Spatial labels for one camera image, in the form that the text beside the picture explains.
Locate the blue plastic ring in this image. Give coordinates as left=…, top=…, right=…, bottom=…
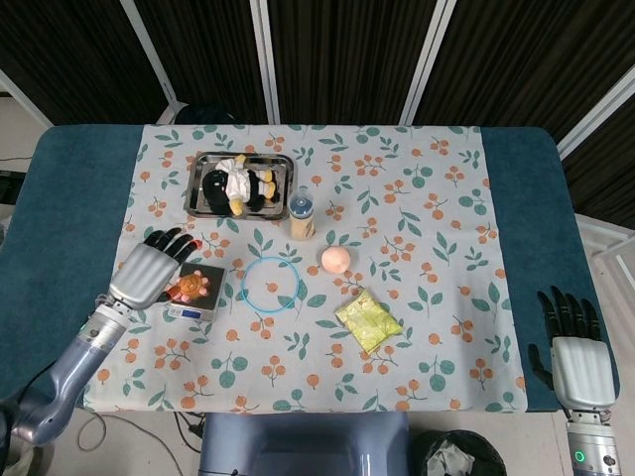
left=241, top=256, right=301, bottom=313

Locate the floral fruit print tablecloth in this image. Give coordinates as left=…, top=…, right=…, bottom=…
left=81, top=123, right=528, bottom=414

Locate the black floor cable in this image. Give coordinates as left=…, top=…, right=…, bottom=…
left=173, top=411, right=205, bottom=438

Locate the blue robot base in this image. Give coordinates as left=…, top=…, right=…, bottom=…
left=197, top=412, right=413, bottom=476

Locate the silver digital kitchen scale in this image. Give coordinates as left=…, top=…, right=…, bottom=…
left=166, top=261, right=227, bottom=322

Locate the stainless steel tray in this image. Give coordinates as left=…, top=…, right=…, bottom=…
left=184, top=151, right=298, bottom=221

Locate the pink foam ball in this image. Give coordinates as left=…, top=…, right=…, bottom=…
left=320, top=244, right=353, bottom=275

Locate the pink orange toy turtle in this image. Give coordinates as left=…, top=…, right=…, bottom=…
left=166, top=270, right=212, bottom=303

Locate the yellow-green snack packet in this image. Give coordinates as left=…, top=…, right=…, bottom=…
left=333, top=289, right=403, bottom=356

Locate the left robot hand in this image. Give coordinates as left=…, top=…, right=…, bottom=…
left=106, top=226, right=204, bottom=311

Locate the seasoning bottle with blue cap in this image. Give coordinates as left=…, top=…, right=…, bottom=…
left=289, top=186, right=317, bottom=242

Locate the teal table cover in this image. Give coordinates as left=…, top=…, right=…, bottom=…
left=0, top=123, right=621, bottom=416

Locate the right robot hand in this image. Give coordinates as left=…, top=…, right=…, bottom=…
left=528, top=285, right=620, bottom=411

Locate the white metal rack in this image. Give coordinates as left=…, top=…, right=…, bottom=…
left=574, top=212, right=635, bottom=282

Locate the dark room divider panel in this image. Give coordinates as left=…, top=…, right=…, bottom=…
left=0, top=0, right=170, bottom=128
left=133, top=0, right=273, bottom=125
left=267, top=0, right=438, bottom=125
left=414, top=0, right=635, bottom=145
left=560, top=73, right=635, bottom=217

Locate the trash bin with black bag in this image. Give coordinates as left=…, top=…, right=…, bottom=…
left=421, top=429, right=507, bottom=476

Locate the black penguin plush toy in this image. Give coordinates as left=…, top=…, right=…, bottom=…
left=200, top=154, right=278, bottom=218

